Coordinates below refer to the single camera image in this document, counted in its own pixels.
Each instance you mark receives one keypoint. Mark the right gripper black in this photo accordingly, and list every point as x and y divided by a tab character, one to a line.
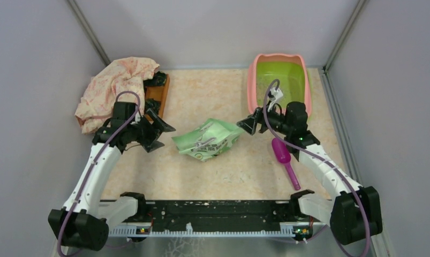
250	123

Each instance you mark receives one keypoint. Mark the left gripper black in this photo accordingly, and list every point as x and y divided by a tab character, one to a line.
149	143

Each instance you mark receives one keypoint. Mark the green cat litter bag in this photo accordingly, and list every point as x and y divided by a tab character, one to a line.
211	128

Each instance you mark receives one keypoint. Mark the magenta plastic litter scoop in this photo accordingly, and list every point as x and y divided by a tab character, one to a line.
284	158

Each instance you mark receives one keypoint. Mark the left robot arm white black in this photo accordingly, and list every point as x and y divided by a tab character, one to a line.
82	222

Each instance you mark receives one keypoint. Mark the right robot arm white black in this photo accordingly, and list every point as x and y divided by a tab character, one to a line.
354	212

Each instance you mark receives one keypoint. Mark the pink and green litter box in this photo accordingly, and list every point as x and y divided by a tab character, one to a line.
290	70

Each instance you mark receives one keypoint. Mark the dark patterned rolled fabric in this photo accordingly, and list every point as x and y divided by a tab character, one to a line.
159	79

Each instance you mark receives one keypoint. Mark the pink patterned crumpled cloth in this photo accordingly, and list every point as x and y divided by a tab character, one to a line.
122	80

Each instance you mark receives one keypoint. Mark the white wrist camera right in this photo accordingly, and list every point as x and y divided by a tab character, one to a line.
275	95

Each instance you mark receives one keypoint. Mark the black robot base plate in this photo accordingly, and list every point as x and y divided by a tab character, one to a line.
220	215

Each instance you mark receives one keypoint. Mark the white slotted cable duct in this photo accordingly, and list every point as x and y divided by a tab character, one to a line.
132	231

